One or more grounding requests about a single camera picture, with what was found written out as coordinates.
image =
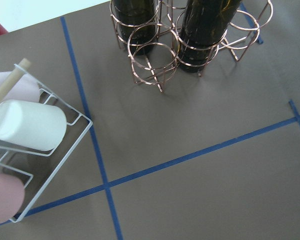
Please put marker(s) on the dark wine bottle upper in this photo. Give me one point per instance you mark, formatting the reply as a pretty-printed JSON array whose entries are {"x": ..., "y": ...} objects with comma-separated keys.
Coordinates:
[{"x": 133, "y": 23}]

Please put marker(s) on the dark wine bottle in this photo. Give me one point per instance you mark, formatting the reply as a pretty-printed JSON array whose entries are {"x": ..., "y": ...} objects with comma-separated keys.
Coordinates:
[
  {"x": 133, "y": 23},
  {"x": 204, "y": 24}
]

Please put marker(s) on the white cup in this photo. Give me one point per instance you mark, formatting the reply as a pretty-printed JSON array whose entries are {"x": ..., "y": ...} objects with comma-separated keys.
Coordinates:
[{"x": 32, "y": 125}]

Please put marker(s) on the dark wine bottle lower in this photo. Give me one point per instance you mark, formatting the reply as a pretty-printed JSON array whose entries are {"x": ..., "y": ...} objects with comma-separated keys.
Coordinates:
[{"x": 204, "y": 24}]

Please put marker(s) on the pale pink cup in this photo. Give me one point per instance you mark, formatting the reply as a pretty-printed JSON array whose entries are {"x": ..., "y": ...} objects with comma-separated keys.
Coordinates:
[{"x": 26, "y": 89}]

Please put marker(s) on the copper wire bottle rack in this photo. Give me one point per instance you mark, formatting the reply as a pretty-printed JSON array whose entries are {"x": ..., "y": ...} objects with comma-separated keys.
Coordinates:
[{"x": 161, "y": 36}]

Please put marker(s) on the white wire cup rack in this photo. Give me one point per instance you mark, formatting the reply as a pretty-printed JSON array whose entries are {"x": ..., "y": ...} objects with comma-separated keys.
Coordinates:
[{"x": 37, "y": 168}]

